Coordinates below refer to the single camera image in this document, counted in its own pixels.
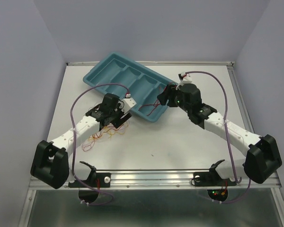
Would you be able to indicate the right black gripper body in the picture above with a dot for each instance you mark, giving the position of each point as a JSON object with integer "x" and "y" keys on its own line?
{"x": 175, "y": 100}

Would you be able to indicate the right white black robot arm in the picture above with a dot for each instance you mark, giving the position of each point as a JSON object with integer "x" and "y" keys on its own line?
{"x": 261, "y": 153}

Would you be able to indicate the teal plastic compartment tray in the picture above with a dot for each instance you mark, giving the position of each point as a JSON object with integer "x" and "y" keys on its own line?
{"x": 144, "y": 84}

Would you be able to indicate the aluminium front mounting rail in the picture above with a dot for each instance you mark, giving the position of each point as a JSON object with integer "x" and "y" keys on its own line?
{"x": 161, "y": 180}

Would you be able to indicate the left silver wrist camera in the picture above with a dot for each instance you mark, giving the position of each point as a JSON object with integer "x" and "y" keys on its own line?
{"x": 127, "y": 104}

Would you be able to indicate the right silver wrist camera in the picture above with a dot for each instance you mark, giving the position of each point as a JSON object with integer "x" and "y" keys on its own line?
{"x": 184, "y": 78}

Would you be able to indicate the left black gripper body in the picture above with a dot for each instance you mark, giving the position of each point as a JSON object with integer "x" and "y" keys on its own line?
{"x": 116, "y": 120}

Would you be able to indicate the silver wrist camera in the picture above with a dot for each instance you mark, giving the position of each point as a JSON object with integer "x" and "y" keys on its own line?
{"x": 184, "y": 78}
{"x": 127, "y": 104}

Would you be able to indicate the aluminium table edge frame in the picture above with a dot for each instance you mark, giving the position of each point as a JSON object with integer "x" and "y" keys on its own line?
{"x": 172, "y": 133}

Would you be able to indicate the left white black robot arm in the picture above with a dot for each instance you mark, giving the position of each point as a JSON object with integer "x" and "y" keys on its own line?
{"x": 51, "y": 163}

